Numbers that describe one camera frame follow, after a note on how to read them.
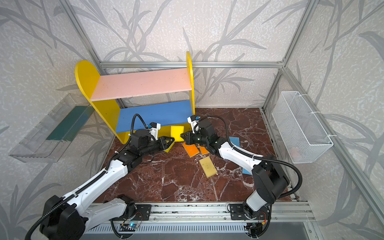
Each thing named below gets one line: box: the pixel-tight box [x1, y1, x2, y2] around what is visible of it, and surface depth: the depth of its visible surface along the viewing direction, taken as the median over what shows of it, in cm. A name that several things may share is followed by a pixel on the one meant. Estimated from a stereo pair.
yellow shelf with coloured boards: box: [75, 51, 196, 145], surface depth 79 cm
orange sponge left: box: [182, 142, 200, 158], surface depth 98 cm
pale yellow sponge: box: [199, 156, 218, 178], surface depth 90 cm
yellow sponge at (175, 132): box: [170, 125, 185, 142], surface depth 81 cm
